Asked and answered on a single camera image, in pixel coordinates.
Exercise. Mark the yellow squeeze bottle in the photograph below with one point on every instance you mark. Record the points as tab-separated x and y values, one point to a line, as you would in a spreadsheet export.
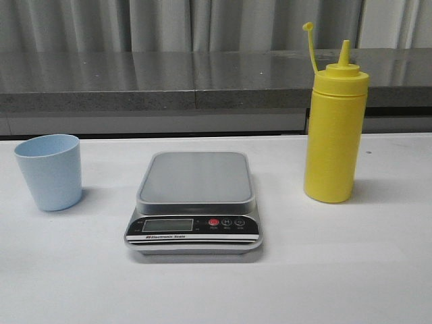
337	111

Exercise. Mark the light blue plastic cup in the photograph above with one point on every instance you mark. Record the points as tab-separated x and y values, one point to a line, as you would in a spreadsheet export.
51	167

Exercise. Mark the silver electronic kitchen scale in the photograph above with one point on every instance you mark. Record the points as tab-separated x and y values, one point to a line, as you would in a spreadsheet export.
195	203

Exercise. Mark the grey stone counter ledge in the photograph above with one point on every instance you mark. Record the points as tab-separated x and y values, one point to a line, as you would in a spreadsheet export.
155	81

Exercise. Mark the grey pleated curtain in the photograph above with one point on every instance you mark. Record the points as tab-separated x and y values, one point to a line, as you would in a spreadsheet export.
202	26

